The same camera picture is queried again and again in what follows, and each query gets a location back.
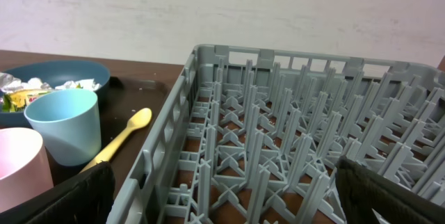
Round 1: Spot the pink plastic cup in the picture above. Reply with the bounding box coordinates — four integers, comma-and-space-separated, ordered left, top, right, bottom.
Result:
1, 127, 54, 212

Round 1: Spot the dark brown serving tray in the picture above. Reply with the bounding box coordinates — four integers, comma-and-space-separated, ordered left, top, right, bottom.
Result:
98, 77, 169, 194

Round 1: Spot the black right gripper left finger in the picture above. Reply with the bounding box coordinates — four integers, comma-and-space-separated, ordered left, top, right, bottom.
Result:
1, 162, 115, 224

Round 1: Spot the light blue plastic cup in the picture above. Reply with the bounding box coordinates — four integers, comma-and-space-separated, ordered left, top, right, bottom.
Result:
24, 88, 102, 166

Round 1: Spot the dark blue plate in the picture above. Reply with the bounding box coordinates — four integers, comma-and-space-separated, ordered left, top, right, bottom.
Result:
1, 61, 111, 127

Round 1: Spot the yellow green snack wrapper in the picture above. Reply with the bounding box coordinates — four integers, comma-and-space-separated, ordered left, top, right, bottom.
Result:
1, 89, 51, 113

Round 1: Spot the grey dishwasher rack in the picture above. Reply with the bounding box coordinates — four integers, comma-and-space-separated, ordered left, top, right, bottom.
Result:
108, 45, 444, 223

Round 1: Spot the yellow plastic spoon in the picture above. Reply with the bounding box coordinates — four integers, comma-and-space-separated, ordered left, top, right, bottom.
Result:
81, 108, 152, 172

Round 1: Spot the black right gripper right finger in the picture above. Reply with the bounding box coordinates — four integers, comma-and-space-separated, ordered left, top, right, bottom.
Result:
335, 156, 444, 223

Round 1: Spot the white tissue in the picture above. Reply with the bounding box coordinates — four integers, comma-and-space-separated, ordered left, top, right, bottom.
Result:
1, 72, 102, 94

